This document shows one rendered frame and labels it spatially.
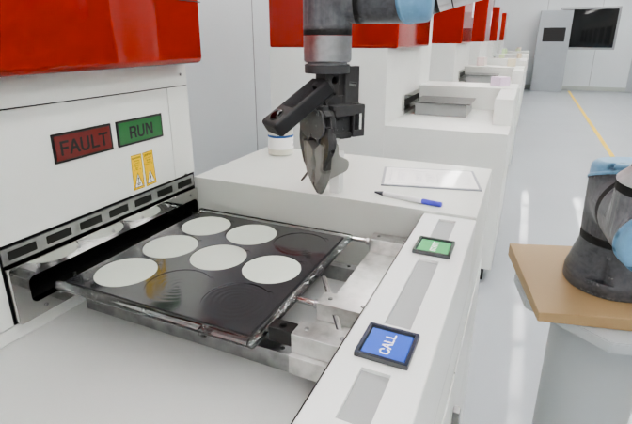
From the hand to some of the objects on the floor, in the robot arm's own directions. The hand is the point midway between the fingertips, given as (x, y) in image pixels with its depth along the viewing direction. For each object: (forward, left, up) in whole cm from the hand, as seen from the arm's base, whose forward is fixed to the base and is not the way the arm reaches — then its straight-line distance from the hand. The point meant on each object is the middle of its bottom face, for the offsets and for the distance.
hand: (316, 187), depth 77 cm
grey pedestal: (-59, +3, -106) cm, 121 cm away
